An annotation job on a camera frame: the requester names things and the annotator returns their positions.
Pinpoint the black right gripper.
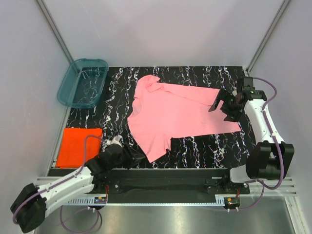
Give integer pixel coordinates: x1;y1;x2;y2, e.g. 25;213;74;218
208;89;242;123

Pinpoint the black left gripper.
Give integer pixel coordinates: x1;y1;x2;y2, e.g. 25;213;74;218
108;143;144;170

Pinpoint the pink t shirt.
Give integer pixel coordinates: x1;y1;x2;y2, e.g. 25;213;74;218
127;75;241;162

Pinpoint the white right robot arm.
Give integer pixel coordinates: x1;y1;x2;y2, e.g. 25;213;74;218
209;89;294;193

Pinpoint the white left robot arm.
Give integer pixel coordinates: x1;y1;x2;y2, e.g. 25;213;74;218
10;144;146;234

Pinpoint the folded orange t shirt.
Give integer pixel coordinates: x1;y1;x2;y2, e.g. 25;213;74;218
56;128;102;169

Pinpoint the teal plastic bin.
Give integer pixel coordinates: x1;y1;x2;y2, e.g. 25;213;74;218
57;58;109;109

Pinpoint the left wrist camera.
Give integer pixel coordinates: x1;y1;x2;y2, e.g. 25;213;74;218
104;136;123;147

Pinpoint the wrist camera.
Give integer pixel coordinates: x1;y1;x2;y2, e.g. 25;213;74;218
236;77;255;93
104;136;123;147

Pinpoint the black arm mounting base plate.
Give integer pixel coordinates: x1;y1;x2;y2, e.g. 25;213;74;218
50;169;252;198

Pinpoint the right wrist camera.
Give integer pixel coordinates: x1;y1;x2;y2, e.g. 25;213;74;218
236;77;255;93

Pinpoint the white slotted cable duct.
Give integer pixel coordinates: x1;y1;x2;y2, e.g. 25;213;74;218
66;195;237;206

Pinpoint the aluminium rail crossbar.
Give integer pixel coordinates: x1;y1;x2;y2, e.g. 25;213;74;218
31;177;298;197

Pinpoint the right aluminium frame post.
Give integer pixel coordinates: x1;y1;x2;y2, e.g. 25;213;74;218
245;0;292;75

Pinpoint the aluminium frame post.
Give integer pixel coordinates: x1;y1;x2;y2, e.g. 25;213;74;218
35;0;74;63
245;0;292;75

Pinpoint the left aluminium frame post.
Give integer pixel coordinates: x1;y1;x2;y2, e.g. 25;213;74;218
35;0;74;63

